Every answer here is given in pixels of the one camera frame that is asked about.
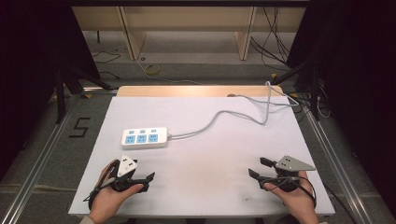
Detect thin black floor cable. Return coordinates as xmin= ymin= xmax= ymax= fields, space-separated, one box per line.
xmin=91 ymin=50 xmax=121 ymax=80

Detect person's left hand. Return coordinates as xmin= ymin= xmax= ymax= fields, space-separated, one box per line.
xmin=88 ymin=160 xmax=145 ymax=224

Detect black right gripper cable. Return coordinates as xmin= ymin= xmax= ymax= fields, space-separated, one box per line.
xmin=274 ymin=175 xmax=358 ymax=224

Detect wooden table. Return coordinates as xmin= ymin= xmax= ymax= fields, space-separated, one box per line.
xmin=116 ymin=85 xmax=284 ymax=98

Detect white floor cable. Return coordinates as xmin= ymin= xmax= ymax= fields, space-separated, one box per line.
xmin=134 ymin=58 xmax=203 ymax=86

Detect white power strip blue sockets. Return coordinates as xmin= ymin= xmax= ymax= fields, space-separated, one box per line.
xmin=120 ymin=126 xmax=169 ymax=150

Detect black metal stand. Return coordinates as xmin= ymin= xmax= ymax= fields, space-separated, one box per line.
xmin=271 ymin=58 xmax=322 ymax=122
xmin=53 ymin=65 xmax=114 ymax=125

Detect aluminium floor rail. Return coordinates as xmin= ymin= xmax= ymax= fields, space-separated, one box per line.
xmin=0 ymin=92 xmax=82 ymax=224
xmin=302 ymin=104 xmax=375 ymax=224

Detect yellow cable loop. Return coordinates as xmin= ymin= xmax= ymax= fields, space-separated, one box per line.
xmin=145 ymin=63 xmax=162 ymax=77

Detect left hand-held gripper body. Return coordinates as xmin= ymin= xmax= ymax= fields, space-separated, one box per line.
xmin=109 ymin=153 xmax=149 ymax=192

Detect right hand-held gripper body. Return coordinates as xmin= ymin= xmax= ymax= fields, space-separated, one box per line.
xmin=260 ymin=155 xmax=317 ymax=192

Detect dark curtain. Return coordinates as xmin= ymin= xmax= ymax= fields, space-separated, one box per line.
xmin=0 ymin=0 xmax=101 ymax=183
xmin=285 ymin=0 xmax=396 ymax=216

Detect light wooden shelf unit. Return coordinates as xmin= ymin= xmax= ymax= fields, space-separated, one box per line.
xmin=71 ymin=6 xmax=308 ymax=62

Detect grey power strip cable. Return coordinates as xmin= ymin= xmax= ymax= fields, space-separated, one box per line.
xmin=167 ymin=80 xmax=302 ymax=140

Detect person's right hand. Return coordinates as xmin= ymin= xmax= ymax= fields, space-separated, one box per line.
xmin=263 ymin=170 xmax=320 ymax=224

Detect bundle of black floor cables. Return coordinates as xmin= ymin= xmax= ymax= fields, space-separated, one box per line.
xmin=249 ymin=6 xmax=297 ymax=73

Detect white table mat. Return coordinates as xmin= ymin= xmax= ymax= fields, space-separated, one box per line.
xmin=67 ymin=95 xmax=336 ymax=218

